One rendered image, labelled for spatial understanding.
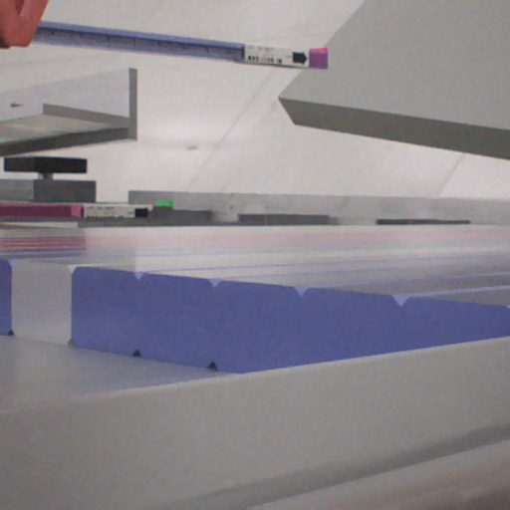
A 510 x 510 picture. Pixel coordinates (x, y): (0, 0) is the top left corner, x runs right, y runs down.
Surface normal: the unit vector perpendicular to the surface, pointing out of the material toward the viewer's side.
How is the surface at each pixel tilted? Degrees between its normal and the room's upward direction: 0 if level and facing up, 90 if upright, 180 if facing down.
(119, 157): 0
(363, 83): 0
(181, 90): 0
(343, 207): 44
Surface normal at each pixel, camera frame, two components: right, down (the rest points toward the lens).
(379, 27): -0.47, -0.68
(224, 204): -0.69, 0.03
